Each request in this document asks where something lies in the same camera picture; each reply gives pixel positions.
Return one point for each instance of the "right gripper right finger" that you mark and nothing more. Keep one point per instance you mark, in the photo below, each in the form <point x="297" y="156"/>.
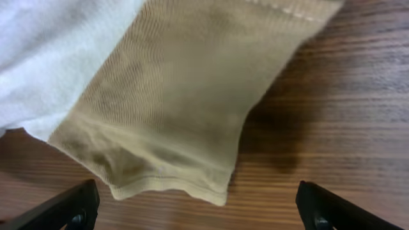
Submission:
<point x="321" y="209"/>

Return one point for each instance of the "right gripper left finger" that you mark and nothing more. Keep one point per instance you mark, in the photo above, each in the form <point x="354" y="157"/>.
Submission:
<point x="76" y="208"/>

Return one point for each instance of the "white tan green shirt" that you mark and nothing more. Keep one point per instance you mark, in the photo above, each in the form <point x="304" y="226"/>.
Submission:
<point x="148" y="95"/>

